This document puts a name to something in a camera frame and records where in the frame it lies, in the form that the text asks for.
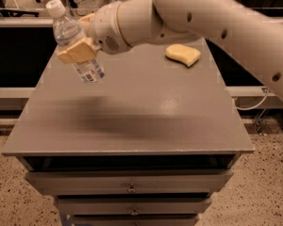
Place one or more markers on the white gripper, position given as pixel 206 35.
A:
pixel 104 27

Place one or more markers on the clear plastic water bottle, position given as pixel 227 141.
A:
pixel 74 46

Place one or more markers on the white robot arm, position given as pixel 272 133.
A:
pixel 250 38

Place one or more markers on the grey metal railing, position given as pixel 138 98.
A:
pixel 22 19

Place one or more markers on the yellow sponge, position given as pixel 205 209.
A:
pixel 183 54

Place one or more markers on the grey drawer cabinet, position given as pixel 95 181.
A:
pixel 147 113

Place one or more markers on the top grey drawer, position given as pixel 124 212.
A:
pixel 129 182

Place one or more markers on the grey drawer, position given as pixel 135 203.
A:
pixel 150 220
pixel 129 182
pixel 132 206

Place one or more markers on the middle grey drawer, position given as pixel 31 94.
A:
pixel 132 206

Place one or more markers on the bottom grey drawer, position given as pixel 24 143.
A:
pixel 150 220

